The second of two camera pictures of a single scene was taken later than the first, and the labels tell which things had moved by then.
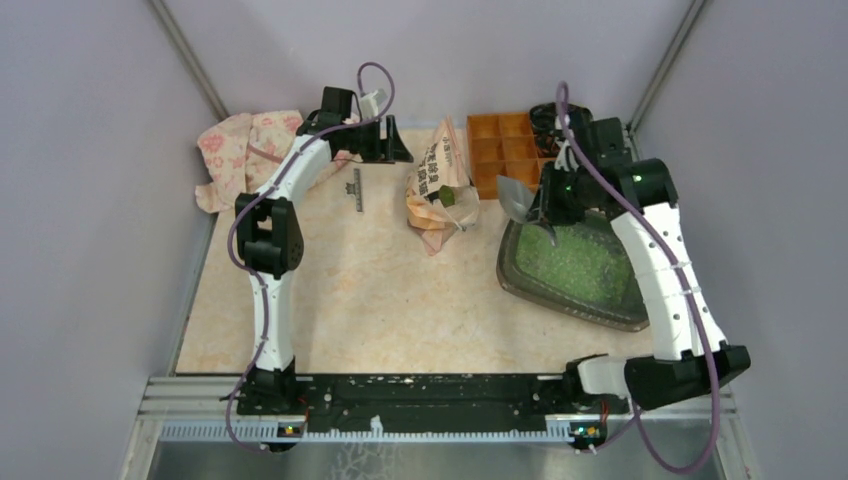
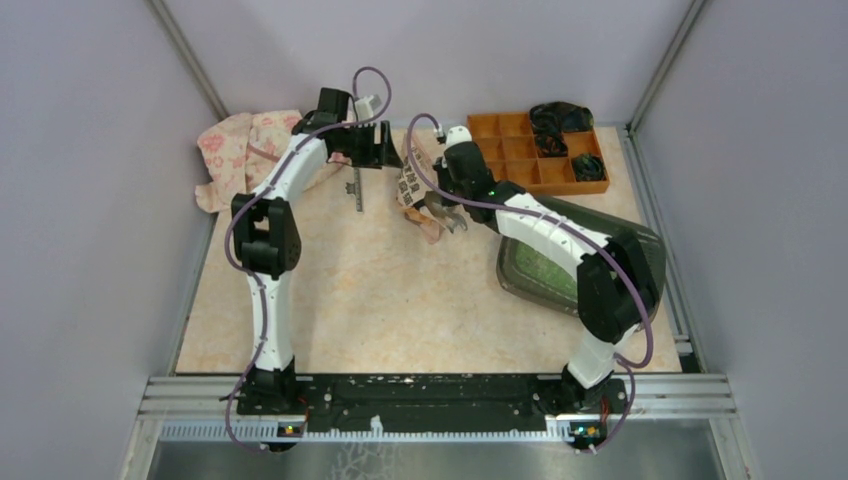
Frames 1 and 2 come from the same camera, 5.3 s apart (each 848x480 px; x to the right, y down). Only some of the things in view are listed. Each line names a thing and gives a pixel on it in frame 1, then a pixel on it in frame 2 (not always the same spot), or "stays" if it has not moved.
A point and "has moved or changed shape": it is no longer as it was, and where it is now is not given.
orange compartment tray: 503,144 stays
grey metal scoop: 516,198 has moved or changed shape
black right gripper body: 564,194 to 444,181
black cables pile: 544,123 stays
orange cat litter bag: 441,197 has moved or changed shape
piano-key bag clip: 355,189 stays
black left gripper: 392,148 stays
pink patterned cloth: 240,150 stays
